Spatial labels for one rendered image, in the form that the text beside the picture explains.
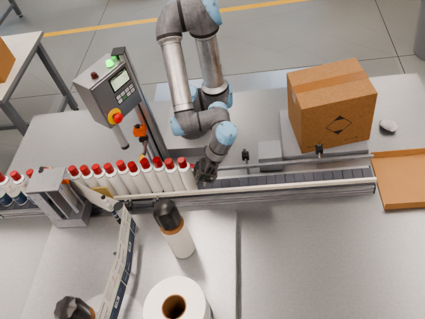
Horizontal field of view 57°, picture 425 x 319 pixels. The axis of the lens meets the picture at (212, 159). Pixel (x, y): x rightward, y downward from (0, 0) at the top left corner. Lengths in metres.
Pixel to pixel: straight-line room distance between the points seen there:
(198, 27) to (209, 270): 0.88
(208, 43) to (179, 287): 0.89
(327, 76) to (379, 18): 2.51
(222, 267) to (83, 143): 1.07
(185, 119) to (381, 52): 2.59
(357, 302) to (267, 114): 0.98
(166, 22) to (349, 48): 2.54
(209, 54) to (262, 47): 2.32
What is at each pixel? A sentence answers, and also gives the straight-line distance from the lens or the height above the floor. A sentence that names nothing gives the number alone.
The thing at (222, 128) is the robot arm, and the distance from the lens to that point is 1.36.
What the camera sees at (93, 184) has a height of 1.00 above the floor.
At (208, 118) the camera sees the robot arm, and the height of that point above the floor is 1.23.
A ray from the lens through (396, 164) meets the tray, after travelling 1.80.
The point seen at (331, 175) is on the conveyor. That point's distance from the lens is 1.67.
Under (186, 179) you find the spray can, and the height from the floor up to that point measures 0.99.
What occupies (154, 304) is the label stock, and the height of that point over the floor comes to 1.02.
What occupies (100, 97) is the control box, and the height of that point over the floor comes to 1.43.
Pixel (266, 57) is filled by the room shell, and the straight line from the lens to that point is 3.76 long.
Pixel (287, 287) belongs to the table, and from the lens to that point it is 1.48.
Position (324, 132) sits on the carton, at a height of 0.96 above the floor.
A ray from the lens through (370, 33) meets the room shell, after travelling 3.99.
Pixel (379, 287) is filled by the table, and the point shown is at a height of 0.83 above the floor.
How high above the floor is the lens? 2.21
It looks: 49 degrees down
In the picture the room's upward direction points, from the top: 16 degrees counter-clockwise
